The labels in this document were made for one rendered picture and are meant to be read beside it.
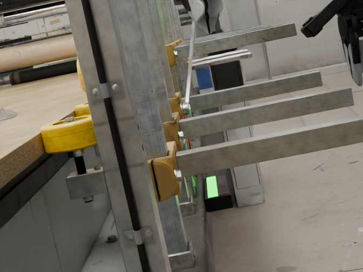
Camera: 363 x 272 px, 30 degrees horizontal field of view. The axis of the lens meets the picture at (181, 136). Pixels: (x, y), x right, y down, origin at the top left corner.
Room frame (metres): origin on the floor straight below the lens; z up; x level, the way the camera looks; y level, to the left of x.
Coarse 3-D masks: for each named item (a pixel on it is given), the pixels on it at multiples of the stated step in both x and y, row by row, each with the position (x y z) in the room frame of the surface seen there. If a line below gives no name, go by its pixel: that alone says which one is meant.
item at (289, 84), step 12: (312, 72) 1.35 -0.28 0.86; (252, 84) 1.36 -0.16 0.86; (264, 84) 1.35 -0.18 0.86; (276, 84) 1.35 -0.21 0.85; (288, 84) 1.35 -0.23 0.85; (300, 84) 1.35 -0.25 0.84; (312, 84) 1.35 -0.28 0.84; (192, 96) 1.38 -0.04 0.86; (204, 96) 1.36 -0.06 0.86; (216, 96) 1.36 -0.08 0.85; (228, 96) 1.36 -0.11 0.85; (240, 96) 1.36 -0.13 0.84; (252, 96) 1.35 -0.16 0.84; (264, 96) 1.35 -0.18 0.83; (192, 108) 1.36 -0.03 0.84; (204, 108) 1.36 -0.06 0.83
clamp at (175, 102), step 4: (176, 96) 1.34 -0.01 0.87; (180, 96) 1.40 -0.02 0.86; (172, 100) 1.30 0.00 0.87; (176, 100) 1.31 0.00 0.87; (180, 100) 1.36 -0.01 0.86; (172, 104) 1.29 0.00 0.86; (176, 104) 1.29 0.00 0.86; (172, 108) 1.29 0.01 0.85; (176, 108) 1.29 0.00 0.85; (180, 108) 1.29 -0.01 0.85; (172, 112) 1.29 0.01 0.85; (180, 112) 1.29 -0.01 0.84; (180, 116) 1.29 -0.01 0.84
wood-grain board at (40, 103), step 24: (0, 96) 2.49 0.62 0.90; (24, 96) 2.06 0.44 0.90; (48, 96) 1.77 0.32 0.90; (72, 96) 1.54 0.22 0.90; (0, 120) 1.25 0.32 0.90; (24, 120) 1.13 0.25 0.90; (48, 120) 1.03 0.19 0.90; (0, 144) 0.83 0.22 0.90; (24, 144) 0.79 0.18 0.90; (0, 168) 0.69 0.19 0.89; (24, 168) 0.77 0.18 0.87
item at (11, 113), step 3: (3, 108) 1.25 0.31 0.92; (0, 111) 1.25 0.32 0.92; (3, 111) 1.25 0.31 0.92; (6, 111) 1.28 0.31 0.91; (9, 111) 1.28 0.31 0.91; (12, 111) 1.28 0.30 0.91; (0, 114) 1.25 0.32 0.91; (3, 114) 1.25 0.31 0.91; (6, 114) 1.25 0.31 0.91; (9, 114) 1.25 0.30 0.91; (12, 114) 1.27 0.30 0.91; (0, 117) 1.24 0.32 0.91; (3, 117) 1.24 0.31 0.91; (6, 117) 1.24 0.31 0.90; (9, 117) 1.24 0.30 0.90
